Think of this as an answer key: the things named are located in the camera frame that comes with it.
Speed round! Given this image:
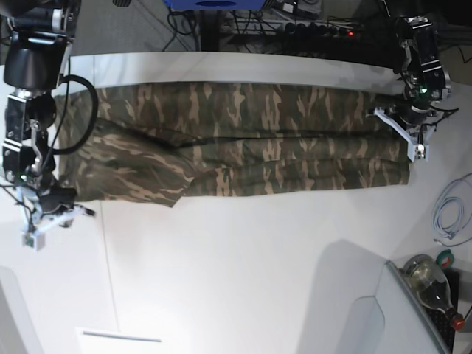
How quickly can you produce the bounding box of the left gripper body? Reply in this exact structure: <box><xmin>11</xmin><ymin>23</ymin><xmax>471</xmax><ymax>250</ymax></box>
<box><xmin>386</xmin><ymin>97</ymin><xmax>442</xmax><ymax>130</ymax></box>

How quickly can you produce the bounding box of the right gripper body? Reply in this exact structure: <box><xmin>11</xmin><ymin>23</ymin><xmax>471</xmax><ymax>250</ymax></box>
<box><xmin>16</xmin><ymin>181</ymin><xmax>77</xmax><ymax>216</ymax></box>

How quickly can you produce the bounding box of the camouflage t-shirt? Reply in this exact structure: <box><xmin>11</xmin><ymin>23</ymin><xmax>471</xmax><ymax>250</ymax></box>
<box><xmin>59</xmin><ymin>82</ymin><xmax>410</xmax><ymax>207</ymax></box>

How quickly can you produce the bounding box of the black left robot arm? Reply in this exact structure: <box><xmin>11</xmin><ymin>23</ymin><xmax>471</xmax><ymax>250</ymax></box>
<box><xmin>373</xmin><ymin>1</ymin><xmax>459</xmax><ymax>162</ymax></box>

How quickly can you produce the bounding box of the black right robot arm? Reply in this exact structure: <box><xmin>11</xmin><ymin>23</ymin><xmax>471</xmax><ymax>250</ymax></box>
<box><xmin>1</xmin><ymin>1</ymin><xmax>98</xmax><ymax>251</ymax></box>

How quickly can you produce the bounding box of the green tape roll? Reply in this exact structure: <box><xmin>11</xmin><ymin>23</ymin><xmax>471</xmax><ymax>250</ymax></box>
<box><xmin>436</xmin><ymin>249</ymin><xmax>454</xmax><ymax>269</ymax></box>

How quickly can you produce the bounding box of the clear glass bottle red cap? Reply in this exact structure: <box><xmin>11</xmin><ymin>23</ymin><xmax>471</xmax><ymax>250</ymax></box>
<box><xmin>403</xmin><ymin>254</ymin><xmax>465</xmax><ymax>331</ymax></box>

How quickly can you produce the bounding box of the black power strip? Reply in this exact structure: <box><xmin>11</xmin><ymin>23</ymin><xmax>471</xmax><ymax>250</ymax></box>
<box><xmin>283</xmin><ymin>21</ymin><xmax>359</xmax><ymax>40</ymax></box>

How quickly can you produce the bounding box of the coiled white cable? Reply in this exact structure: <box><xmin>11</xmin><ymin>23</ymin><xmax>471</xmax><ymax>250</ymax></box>
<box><xmin>430</xmin><ymin>173</ymin><xmax>472</xmax><ymax>247</ymax></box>

